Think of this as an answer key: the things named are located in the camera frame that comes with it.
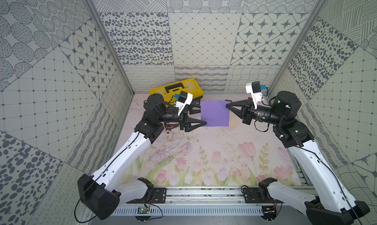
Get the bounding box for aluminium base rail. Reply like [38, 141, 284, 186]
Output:
[112, 186, 298, 222]

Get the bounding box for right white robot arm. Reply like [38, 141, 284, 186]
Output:
[226, 91, 370, 225]

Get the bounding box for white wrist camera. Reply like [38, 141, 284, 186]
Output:
[173, 91, 193, 116]
[245, 81, 270, 110]

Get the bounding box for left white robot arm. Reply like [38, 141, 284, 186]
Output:
[78, 91, 207, 220]

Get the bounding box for yellow and black toolbox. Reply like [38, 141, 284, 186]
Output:
[149, 78, 203, 103]

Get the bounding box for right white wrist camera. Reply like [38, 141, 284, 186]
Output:
[245, 81, 270, 110]

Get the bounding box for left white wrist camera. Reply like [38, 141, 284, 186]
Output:
[173, 91, 193, 116]

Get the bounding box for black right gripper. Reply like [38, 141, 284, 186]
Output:
[226, 98, 284, 126]

